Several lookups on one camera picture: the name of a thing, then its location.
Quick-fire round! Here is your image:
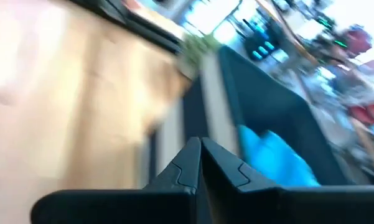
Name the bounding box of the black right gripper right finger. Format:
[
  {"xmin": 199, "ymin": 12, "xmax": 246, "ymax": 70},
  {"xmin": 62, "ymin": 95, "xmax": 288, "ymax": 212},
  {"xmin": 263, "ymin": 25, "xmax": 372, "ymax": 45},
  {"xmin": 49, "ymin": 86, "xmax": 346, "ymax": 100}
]
[{"xmin": 195, "ymin": 136, "xmax": 374, "ymax": 224}]

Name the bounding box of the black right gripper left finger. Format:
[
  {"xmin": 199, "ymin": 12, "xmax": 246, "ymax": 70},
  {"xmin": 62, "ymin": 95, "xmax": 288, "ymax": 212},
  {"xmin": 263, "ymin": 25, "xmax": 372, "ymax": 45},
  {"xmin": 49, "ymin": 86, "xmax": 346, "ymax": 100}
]
[{"xmin": 30, "ymin": 136, "xmax": 203, "ymax": 224}]

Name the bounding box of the bright blue garment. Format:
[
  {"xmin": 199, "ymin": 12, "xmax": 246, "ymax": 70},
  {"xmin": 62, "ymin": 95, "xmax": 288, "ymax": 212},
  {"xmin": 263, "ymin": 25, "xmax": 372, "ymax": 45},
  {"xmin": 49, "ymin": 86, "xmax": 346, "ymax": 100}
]
[{"xmin": 238, "ymin": 124, "xmax": 321, "ymax": 187}]

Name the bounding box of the navy white striped fabric basket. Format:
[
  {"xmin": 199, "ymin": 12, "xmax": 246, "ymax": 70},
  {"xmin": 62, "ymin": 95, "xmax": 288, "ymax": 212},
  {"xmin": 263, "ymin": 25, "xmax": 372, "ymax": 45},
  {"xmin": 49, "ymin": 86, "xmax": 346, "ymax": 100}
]
[{"xmin": 147, "ymin": 45, "xmax": 355, "ymax": 190}]

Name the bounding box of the green plant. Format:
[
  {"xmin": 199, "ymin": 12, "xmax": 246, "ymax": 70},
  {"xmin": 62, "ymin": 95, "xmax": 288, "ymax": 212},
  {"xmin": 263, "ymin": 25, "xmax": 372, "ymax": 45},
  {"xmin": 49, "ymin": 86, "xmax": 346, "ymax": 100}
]
[{"xmin": 177, "ymin": 34, "xmax": 222, "ymax": 80}]

